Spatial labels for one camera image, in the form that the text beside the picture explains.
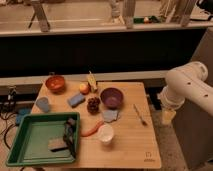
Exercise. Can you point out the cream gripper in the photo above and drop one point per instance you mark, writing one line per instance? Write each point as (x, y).
(167, 116)

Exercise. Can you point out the yellow banana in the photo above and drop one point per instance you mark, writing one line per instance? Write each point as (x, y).
(92, 82)

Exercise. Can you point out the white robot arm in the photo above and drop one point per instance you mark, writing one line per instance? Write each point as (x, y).
(185, 82)

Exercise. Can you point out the white paper cup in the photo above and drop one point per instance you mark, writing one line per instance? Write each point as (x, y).
(105, 134)

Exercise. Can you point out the wooden table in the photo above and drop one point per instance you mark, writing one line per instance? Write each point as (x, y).
(134, 146)

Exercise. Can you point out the purple bowl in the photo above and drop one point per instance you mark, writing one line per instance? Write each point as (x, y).
(112, 97)

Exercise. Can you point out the grey blue cloth piece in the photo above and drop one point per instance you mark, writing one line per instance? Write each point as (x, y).
(110, 115)

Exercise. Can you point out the brown pine cone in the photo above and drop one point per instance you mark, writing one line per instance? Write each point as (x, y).
(93, 105)

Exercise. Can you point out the orange carrot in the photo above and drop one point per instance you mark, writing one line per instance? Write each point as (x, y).
(92, 130)

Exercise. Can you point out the red yellow apple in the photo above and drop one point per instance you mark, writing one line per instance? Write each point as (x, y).
(84, 88)

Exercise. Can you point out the blue sponge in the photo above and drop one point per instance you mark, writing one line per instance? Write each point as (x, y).
(76, 100)

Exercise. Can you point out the black clip tool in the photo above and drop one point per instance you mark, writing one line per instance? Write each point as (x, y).
(68, 135)

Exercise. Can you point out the green tray with ball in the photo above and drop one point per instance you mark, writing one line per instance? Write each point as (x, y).
(145, 20)

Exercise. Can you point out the orange bowl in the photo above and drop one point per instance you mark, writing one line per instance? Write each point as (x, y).
(55, 83)

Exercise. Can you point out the green plastic tray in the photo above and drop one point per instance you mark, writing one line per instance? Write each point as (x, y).
(30, 145)

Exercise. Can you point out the blue box on floor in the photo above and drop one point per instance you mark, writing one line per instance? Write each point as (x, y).
(21, 113)

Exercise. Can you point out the metal clamp device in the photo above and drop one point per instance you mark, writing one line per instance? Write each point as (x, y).
(12, 93)

